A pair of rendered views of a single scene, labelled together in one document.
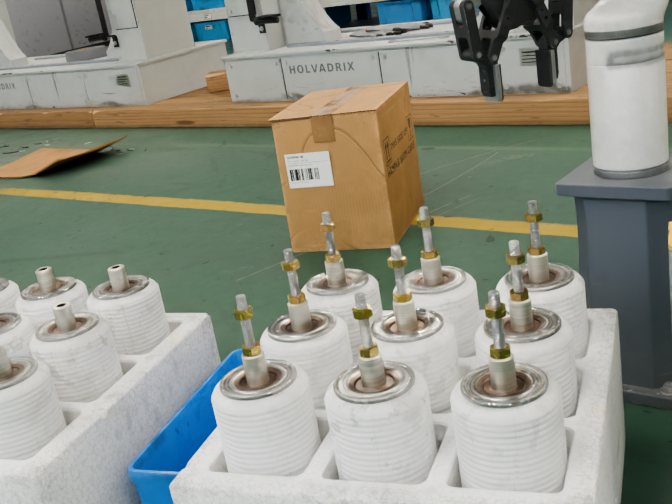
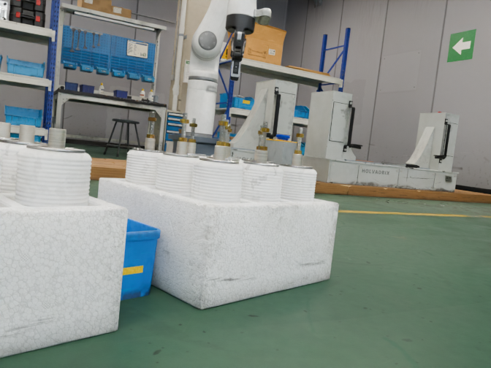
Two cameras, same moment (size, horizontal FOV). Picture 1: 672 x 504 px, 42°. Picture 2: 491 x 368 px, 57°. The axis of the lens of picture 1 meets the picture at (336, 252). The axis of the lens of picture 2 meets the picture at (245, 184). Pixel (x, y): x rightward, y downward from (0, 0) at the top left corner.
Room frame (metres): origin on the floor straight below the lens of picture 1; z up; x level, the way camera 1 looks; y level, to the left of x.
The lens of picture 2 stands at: (0.41, 0.86, 0.28)
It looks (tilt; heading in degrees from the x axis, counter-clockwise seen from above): 5 degrees down; 292
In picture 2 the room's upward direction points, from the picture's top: 6 degrees clockwise
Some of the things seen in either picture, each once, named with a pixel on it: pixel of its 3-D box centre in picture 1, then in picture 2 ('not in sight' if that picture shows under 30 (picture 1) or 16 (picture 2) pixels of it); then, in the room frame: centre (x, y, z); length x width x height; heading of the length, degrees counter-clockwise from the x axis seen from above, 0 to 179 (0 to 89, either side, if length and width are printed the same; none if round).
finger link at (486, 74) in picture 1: (480, 72); (236, 63); (0.88, -0.17, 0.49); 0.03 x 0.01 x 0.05; 115
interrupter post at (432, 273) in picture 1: (431, 270); (191, 149); (0.94, -0.10, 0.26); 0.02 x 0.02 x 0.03
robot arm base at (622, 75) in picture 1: (627, 103); (200, 109); (1.08, -0.39, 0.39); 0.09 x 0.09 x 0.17; 50
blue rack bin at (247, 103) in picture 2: not in sight; (237, 102); (2.94, -4.92, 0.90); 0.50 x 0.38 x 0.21; 141
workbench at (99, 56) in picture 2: not in sight; (111, 85); (4.55, -4.22, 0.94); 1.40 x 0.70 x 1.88; 50
